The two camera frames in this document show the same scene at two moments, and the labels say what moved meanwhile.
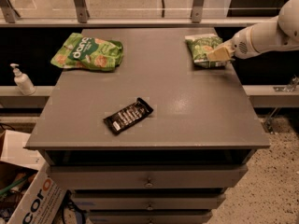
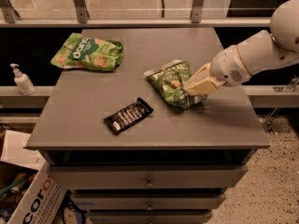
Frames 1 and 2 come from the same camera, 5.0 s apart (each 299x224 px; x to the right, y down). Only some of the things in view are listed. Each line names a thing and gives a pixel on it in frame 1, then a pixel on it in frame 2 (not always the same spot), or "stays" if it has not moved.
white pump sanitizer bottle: (22, 81) stays
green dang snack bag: (79, 52) stays
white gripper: (240, 46) to (226, 66)
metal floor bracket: (289, 87) stays
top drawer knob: (149, 184) stays
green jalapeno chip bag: (199, 46) to (171, 79)
